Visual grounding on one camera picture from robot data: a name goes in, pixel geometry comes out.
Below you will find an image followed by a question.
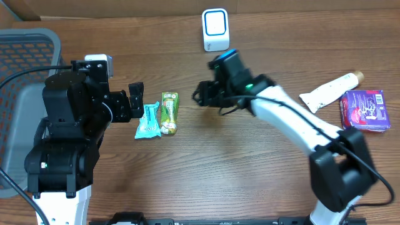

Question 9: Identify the green drink carton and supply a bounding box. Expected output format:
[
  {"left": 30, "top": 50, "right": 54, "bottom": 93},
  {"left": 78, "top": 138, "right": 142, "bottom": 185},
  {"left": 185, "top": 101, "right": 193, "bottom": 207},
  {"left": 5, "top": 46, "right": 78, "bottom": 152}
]
[{"left": 160, "top": 92, "right": 179, "bottom": 135}]

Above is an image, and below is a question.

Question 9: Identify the teal snack pouch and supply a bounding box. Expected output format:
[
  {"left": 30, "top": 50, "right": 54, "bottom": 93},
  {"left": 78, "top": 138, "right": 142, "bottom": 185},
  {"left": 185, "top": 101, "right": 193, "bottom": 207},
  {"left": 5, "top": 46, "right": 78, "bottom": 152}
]
[{"left": 134, "top": 101, "right": 161, "bottom": 139}]

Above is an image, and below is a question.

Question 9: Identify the white tube gold cap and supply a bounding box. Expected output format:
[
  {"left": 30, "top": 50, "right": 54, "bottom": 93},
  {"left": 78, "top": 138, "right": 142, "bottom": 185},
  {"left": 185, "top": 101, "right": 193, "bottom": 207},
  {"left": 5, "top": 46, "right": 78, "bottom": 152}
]
[{"left": 299, "top": 71, "right": 365, "bottom": 114}]

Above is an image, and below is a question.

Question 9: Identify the purple snack package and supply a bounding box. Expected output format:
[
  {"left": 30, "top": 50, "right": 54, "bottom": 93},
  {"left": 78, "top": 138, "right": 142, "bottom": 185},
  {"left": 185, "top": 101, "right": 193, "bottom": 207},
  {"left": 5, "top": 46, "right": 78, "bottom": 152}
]
[{"left": 339, "top": 90, "right": 391, "bottom": 133}]

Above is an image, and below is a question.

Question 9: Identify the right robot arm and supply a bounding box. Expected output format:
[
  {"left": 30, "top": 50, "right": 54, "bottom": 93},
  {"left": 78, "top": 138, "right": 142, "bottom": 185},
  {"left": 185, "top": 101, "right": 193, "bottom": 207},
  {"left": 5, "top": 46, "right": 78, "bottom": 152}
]
[{"left": 192, "top": 49, "right": 378, "bottom": 224}]

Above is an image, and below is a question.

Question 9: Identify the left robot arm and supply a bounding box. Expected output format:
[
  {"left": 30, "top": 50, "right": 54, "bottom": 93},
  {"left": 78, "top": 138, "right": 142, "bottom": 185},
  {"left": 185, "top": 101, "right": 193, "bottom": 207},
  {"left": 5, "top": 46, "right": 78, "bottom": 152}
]
[{"left": 24, "top": 71, "right": 144, "bottom": 224}]

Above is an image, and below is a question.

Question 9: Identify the white barcode scanner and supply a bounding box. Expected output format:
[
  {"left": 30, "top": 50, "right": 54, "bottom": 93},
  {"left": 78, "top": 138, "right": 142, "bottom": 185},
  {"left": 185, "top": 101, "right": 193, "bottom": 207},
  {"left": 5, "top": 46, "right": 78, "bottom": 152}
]
[{"left": 201, "top": 8, "right": 230, "bottom": 52}]

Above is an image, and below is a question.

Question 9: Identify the grey plastic mesh basket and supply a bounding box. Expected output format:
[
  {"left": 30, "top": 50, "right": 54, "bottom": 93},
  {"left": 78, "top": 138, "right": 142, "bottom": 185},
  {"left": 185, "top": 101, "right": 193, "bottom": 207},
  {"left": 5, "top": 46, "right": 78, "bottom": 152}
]
[{"left": 1, "top": 28, "right": 64, "bottom": 189}]

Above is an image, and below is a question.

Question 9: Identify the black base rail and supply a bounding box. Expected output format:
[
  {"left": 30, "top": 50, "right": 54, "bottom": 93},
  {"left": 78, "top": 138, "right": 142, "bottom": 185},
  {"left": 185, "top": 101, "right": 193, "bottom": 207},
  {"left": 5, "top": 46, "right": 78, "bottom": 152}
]
[{"left": 89, "top": 211, "right": 367, "bottom": 225}]

